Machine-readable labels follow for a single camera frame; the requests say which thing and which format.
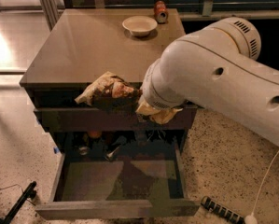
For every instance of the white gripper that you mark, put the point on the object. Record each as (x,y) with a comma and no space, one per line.
(155,101)

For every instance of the brown chip bag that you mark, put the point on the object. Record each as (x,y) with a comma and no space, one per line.
(110,92)

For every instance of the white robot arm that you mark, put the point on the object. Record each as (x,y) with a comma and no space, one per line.
(216,68)

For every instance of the closed upper grey drawer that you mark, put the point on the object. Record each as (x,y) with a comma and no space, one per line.
(82,119)

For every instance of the silver item in drawer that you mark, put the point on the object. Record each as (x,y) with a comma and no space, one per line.
(114,147)

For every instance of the orange fruit in drawer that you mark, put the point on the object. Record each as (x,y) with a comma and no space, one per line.
(94,134)

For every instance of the open grey drawer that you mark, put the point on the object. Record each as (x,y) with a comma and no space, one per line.
(142,181)

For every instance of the metal can in drawer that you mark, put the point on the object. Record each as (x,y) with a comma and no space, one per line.
(83,150)

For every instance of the grey drawer cabinet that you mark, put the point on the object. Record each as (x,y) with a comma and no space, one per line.
(84,44)

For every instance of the white bowl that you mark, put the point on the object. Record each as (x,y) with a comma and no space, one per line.
(139,25)

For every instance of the orange soda can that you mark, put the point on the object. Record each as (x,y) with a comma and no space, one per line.
(160,12)

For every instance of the black power strip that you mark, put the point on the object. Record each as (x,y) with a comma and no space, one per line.
(221,210)

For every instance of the black stand leg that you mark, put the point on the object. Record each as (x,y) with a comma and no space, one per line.
(27,194)

